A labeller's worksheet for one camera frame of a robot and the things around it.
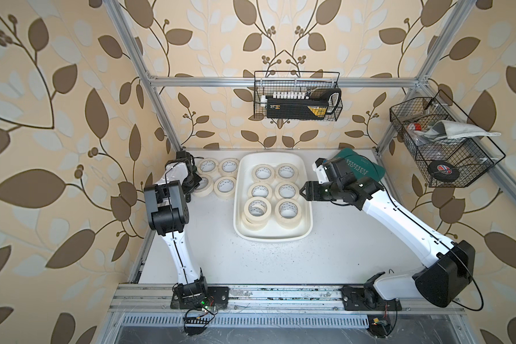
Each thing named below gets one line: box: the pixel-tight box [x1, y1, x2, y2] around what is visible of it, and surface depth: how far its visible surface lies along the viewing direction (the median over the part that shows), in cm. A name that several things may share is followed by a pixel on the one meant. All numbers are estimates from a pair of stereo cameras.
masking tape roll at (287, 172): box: [275, 162, 299, 183], surface depth 110 cm
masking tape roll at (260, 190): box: [247, 182, 274, 200], surface depth 104 cm
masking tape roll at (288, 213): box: [274, 198, 304, 230], surface depth 91 cm
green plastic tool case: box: [333, 147, 387, 183], surface depth 108 cm
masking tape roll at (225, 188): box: [213, 176, 237, 200], surface depth 106 cm
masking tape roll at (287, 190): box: [274, 181, 300, 200], surface depth 104 cm
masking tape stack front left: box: [241, 196, 272, 231], surface depth 91 cm
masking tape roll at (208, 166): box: [197, 157, 220, 176], surface depth 114 cm
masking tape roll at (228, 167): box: [218, 157, 241, 178], surface depth 114 cm
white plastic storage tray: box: [233, 151, 314, 243], surface depth 95 cm
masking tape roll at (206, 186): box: [191, 174, 214, 198], surface depth 103 cm
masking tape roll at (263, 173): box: [251, 163, 276, 183], surface depth 110 cm
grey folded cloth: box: [421, 119, 502, 142], surface depth 63 cm
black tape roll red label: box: [427, 160, 461, 183], surface depth 73 cm
